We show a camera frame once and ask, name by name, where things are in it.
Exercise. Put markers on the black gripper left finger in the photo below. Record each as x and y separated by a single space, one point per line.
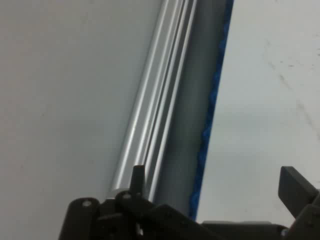
130 215

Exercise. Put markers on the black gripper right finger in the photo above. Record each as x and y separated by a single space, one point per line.
297 190

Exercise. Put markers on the aluminium frame rail horizontal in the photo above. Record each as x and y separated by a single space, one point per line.
155 87

